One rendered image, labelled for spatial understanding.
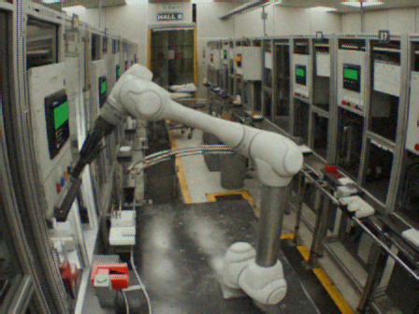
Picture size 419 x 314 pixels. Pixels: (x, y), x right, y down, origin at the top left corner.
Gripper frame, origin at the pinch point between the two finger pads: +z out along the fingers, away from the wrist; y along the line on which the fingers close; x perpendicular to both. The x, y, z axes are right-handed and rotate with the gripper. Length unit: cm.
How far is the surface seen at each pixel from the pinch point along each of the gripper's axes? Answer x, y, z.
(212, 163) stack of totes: 348, -245, -19
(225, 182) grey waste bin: 317, -182, -9
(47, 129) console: -20.6, 3.3, -7.8
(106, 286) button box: 22.0, 22.2, 32.3
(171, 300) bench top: 73, 16, 40
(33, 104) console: -32.1, 10.1, -13.8
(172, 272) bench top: 88, -4, 35
